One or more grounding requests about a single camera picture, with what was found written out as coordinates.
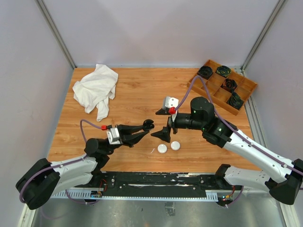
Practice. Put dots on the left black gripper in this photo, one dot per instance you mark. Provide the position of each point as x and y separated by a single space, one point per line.
126 134

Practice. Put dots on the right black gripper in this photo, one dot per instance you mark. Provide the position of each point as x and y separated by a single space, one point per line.
164 134

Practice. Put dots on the white round charging case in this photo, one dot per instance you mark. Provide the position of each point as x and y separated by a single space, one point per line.
162 148
175 145

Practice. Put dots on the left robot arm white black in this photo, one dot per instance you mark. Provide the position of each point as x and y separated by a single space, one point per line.
45 179

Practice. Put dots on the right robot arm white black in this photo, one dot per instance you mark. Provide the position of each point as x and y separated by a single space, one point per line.
280 177

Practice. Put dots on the white crumpled cloth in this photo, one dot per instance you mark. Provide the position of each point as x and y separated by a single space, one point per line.
96 89

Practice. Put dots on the black rolled item far left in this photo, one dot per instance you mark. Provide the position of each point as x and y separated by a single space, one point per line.
205 72

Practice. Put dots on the wooden compartment tray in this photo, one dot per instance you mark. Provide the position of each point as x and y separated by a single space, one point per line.
219 96

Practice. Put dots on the blue green rolled item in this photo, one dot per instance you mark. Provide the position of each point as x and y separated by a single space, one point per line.
235 101

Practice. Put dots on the dark red rolled item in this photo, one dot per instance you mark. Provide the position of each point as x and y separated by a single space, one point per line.
229 85

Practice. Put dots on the green black rolled item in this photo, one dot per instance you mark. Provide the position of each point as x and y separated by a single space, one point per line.
223 71

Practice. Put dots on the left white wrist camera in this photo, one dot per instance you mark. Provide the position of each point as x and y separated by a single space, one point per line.
113 136

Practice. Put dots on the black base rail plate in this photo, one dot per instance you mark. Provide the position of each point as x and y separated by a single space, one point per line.
152 180

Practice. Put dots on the grey slotted cable duct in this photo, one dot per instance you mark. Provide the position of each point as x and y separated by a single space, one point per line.
141 194

